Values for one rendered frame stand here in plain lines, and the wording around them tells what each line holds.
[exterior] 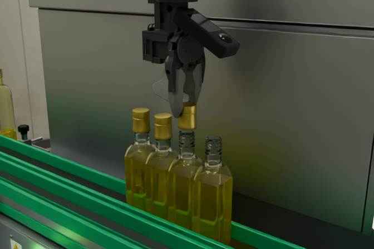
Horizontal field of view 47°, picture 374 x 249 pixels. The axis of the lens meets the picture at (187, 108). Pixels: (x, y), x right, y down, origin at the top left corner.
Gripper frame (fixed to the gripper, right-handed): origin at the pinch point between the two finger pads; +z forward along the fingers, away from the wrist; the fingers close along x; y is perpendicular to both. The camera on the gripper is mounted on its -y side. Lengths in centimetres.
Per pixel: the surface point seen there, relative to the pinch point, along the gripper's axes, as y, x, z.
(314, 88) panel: -18.6, -12.0, -4.1
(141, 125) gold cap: 10.5, 0.9, 5.1
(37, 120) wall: 268, -146, 92
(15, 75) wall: 273, -133, 51
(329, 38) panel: -20.5, -12.0, -13.0
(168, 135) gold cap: 4.1, 0.2, 5.9
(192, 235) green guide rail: -4.3, 4.1, 22.3
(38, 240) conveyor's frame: 28.3, 14.7, 30.6
